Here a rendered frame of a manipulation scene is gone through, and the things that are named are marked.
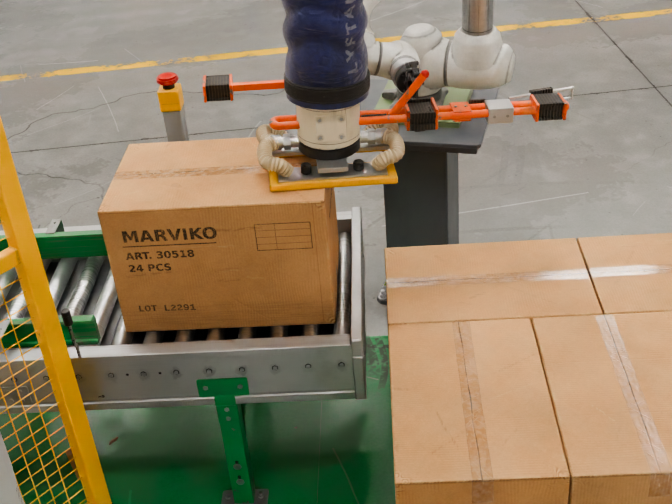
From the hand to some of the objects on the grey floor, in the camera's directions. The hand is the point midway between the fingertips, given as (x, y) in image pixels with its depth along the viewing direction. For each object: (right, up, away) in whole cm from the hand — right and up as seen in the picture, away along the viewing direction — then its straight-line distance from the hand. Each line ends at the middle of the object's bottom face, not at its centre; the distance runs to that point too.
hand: (418, 105), depth 261 cm
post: (-68, -71, +99) cm, 140 cm away
